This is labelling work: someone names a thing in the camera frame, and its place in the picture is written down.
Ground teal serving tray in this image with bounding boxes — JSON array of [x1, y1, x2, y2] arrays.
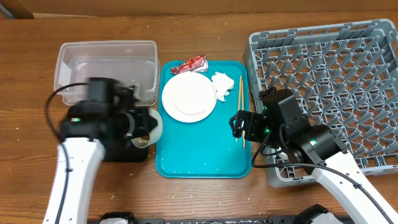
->
[[155, 60, 252, 179]]

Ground clear plastic bin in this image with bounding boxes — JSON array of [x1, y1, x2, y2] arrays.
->
[[53, 40, 160, 106]]

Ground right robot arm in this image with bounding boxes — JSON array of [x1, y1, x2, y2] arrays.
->
[[229, 87, 397, 223]]

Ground pink plate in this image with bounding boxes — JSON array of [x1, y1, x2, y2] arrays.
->
[[161, 72, 217, 123]]

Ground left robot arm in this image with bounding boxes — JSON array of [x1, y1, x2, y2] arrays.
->
[[43, 77, 163, 223]]

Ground white napkin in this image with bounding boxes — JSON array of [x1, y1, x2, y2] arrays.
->
[[211, 72, 234, 102]]

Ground wooden chopstick left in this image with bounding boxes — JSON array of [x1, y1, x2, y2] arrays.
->
[[235, 75, 243, 143]]

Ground white cup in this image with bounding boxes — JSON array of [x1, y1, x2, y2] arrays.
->
[[276, 150, 289, 161]]

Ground wooden chopstick right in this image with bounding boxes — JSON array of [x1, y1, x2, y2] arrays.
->
[[240, 80, 246, 148]]

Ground black tray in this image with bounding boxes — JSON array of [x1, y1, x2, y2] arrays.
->
[[61, 101, 148, 162]]

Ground red snack wrapper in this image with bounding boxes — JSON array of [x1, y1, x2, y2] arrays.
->
[[170, 55, 209, 74]]

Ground grey bowl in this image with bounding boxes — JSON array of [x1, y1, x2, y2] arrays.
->
[[131, 109, 163, 149]]

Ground grey dishwasher rack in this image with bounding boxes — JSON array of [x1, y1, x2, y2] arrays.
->
[[244, 19, 397, 175]]

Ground wooden chopstick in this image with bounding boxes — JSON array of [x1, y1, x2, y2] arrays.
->
[[240, 80, 246, 148], [235, 75, 243, 143]]

